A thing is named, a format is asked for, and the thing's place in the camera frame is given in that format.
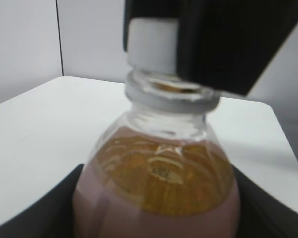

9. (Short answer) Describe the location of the pink peach tea bottle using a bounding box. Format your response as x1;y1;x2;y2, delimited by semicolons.
73;70;240;238

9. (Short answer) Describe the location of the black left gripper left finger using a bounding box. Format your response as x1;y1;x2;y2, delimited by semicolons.
0;164;83;238

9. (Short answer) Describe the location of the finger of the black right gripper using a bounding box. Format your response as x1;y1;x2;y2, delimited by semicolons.
176;0;298;95
123;0;179;52

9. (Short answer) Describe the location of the white bottle cap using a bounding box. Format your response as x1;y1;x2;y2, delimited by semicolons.
127;18;179;75

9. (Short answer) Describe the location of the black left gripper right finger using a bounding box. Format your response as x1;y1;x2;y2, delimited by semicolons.
233;167;298;238

